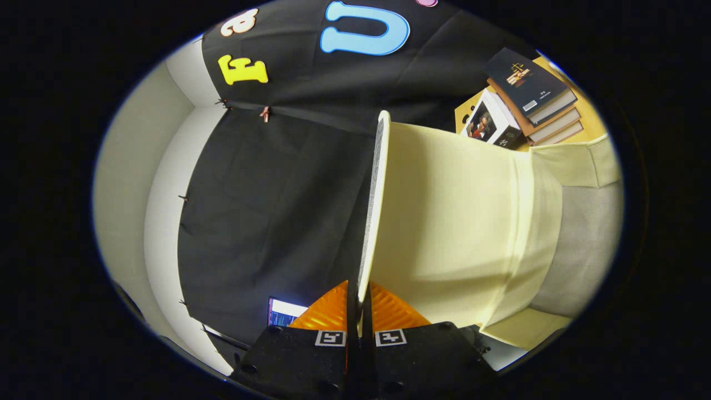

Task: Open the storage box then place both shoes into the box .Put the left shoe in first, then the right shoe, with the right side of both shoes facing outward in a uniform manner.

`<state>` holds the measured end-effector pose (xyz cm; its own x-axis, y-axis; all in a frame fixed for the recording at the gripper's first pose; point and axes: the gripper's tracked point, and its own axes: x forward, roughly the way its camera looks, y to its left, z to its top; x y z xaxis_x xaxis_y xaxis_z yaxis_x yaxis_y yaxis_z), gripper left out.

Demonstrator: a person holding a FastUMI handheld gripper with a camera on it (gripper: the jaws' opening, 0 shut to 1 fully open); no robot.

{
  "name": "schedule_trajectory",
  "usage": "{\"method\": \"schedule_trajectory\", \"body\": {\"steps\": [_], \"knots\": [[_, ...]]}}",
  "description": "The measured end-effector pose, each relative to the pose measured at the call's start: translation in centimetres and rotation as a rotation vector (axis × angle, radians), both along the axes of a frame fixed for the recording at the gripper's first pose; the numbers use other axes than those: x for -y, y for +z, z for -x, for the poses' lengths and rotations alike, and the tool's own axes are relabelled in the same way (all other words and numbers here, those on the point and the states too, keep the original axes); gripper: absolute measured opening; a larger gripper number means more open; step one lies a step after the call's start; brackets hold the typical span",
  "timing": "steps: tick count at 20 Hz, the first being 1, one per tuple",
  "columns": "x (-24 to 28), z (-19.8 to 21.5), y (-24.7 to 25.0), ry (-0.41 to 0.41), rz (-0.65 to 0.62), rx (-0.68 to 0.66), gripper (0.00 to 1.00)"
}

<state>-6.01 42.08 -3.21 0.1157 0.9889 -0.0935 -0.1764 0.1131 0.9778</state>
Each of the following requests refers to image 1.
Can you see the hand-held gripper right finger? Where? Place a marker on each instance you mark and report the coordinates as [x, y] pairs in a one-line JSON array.
[[422, 361]]

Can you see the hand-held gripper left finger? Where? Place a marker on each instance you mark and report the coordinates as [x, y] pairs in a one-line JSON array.
[[300, 361]]

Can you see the grey fabric storage box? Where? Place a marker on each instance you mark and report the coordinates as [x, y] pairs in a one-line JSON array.
[[444, 222]]

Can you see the white portrait book box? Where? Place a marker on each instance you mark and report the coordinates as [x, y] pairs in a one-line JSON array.
[[489, 125]]

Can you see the lit laptop screen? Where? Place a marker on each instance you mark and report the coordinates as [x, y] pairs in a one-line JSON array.
[[283, 314]]

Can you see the black backdrop cloth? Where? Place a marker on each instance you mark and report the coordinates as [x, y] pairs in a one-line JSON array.
[[278, 222]]

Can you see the copper cloth clip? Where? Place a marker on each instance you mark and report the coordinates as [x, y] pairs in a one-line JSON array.
[[265, 114]]

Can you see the brown hardcover book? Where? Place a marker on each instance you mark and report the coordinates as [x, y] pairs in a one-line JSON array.
[[558, 123], [564, 135]]

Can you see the dark hardcover book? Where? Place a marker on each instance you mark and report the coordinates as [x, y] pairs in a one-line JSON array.
[[527, 83]]

